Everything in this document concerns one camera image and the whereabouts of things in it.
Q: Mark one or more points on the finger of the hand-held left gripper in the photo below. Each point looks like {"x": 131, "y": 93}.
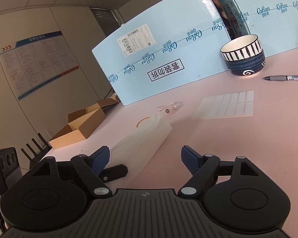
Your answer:
{"x": 116, "y": 171}

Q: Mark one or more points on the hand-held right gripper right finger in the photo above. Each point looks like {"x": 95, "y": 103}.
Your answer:
{"x": 190, "y": 159}

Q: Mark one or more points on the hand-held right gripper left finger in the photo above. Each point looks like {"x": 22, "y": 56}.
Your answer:
{"x": 100, "y": 159}

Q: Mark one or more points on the white translucent shopping bag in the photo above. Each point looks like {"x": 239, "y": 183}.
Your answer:
{"x": 144, "y": 141}

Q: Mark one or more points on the open brown cardboard box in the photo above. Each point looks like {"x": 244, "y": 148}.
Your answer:
{"x": 89, "y": 126}

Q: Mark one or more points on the black router with antennas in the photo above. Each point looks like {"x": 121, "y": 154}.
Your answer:
{"x": 38, "y": 153}

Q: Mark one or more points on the orange rubber band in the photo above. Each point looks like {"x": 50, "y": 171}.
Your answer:
{"x": 139, "y": 121}

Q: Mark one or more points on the white label sheet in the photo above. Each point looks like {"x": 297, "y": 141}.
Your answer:
{"x": 223, "y": 105}

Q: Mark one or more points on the dark blue ceramic bowl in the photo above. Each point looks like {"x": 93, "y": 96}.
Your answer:
{"x": 243, "y": 67}

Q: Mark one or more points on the white striped ceramic bowl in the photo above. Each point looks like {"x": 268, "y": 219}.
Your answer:
{"x": 241, "y": 50}

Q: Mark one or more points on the grey pen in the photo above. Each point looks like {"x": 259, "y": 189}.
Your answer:
{"x": 285, "y": 78}

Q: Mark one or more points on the dark window blind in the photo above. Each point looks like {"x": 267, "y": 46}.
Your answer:
{"x": 105, "y": 19}

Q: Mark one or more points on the wall notice board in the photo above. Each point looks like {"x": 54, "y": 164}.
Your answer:
{"x": 37, "y": 64}

